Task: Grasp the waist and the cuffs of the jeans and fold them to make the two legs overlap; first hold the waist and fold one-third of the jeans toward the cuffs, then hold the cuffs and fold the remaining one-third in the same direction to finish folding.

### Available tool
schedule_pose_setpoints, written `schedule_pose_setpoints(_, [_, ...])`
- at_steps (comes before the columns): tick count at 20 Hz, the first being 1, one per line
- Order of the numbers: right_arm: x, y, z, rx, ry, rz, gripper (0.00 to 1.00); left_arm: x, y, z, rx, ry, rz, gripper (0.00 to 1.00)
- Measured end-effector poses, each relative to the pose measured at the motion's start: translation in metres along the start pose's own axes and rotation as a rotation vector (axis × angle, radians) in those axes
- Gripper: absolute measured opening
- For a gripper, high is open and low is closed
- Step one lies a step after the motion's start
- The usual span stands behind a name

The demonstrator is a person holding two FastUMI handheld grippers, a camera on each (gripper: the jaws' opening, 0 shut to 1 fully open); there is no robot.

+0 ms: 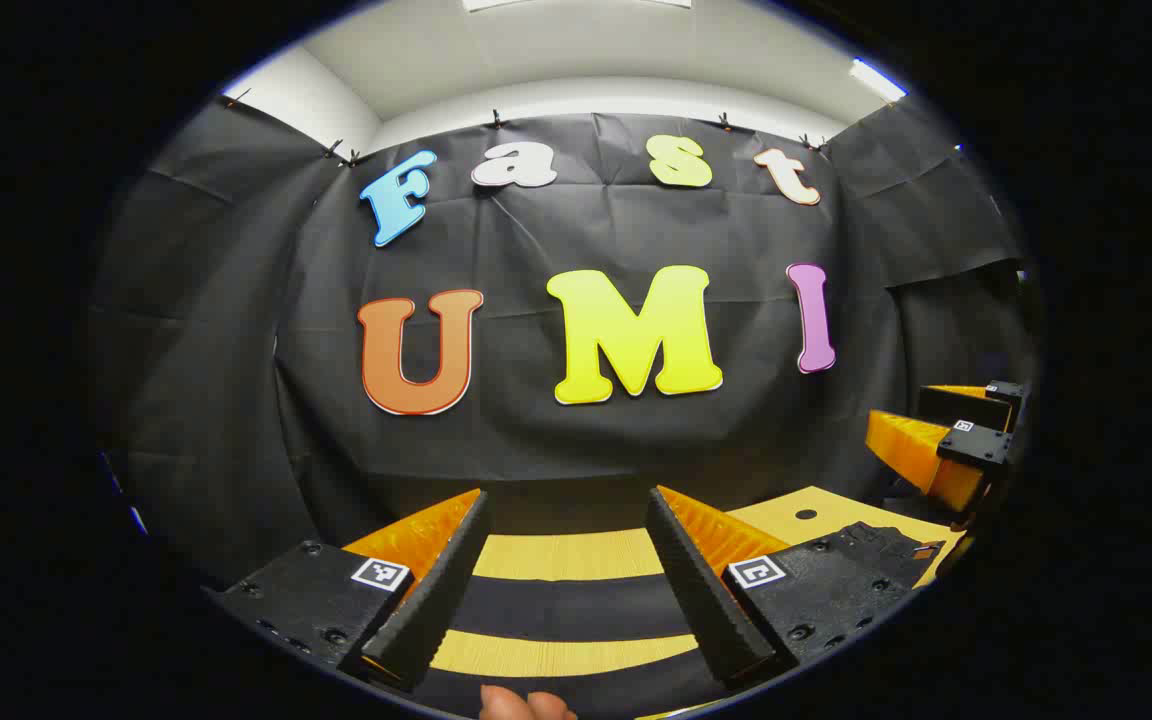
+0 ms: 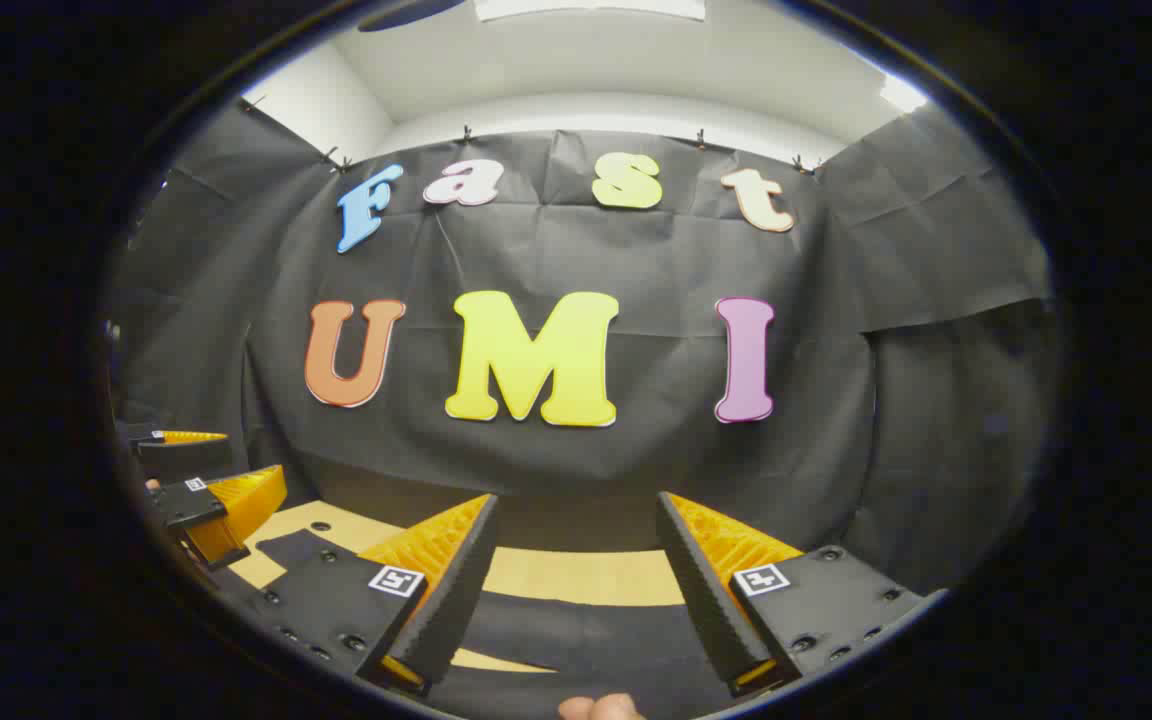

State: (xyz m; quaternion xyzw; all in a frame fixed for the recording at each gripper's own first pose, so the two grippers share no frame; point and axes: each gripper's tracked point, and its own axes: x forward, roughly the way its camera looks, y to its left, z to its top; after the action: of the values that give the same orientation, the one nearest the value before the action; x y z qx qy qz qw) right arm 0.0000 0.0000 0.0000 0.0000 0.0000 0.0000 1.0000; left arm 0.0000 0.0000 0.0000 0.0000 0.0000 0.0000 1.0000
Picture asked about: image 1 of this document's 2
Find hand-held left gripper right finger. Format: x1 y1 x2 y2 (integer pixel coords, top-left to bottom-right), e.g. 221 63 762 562
646 485 915 691

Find black backdrop cloth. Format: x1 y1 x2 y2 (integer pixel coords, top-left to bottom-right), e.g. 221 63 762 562
86 95 1032 591

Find white ceiling light panel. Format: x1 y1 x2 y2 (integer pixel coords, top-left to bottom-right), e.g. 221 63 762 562
849 57 908 104

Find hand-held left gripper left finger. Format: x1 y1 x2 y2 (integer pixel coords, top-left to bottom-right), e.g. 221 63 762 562
201 488 493 693

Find row of small cloth clips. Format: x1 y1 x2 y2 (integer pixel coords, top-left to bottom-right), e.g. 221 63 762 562
224 90 832 167

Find dark denim jeans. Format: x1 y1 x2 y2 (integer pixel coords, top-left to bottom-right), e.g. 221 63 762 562
414 520 967 719

